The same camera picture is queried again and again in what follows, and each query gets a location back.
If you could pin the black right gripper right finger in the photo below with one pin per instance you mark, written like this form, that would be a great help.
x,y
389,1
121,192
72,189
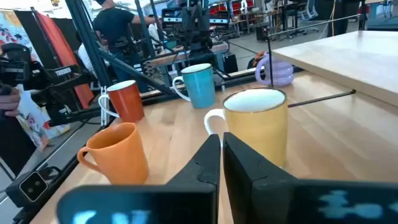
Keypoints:
x,y
264,193

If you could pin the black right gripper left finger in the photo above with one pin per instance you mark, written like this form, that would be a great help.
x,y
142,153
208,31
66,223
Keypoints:
x,y
186,202

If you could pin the yellow mug white interior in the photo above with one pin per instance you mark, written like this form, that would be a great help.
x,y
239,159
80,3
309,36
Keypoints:
x,y
261,130

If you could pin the orange matte mug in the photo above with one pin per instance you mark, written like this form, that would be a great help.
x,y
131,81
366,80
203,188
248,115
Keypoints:
x,y
121,155

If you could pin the lilac ribbed mug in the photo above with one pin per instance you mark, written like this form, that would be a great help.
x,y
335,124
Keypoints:
x,y
280,73

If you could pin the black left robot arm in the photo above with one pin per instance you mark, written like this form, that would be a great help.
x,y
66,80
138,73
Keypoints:
x,y
196,28

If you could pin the orange shop vacuum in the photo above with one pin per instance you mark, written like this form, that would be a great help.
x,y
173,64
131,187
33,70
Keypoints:
x,y
256,57

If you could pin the wooden work table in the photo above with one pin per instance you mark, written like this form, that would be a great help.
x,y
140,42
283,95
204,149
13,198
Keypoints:
x,y
174,56

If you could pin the wooden shelf black legs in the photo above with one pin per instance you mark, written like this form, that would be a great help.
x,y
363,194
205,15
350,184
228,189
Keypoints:
x,y
342,62

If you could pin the black floor box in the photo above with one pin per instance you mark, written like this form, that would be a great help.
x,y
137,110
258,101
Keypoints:
x,y
262,32

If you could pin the floral printed banner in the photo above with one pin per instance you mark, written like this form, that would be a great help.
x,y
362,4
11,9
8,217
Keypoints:
x,y
34,121

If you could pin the person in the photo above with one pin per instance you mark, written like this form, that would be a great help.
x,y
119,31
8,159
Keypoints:
x,y
12,143
153,29
113,25

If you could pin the office chair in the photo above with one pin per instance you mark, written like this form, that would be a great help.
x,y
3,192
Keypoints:
x,y
309,9

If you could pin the red storage bins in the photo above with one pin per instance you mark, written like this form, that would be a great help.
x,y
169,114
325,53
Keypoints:
x,y
231,6

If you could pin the orange-red fabric panel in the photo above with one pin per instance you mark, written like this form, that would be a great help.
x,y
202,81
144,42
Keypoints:
x,y
59,46

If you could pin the person's hand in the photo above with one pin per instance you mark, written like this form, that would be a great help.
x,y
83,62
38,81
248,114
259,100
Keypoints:
x,y
9,102

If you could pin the white corner bracket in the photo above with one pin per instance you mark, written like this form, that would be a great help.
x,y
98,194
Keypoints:
x,y
104,105

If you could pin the black table-level camera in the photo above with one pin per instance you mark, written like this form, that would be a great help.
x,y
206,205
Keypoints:
x,y
32,186

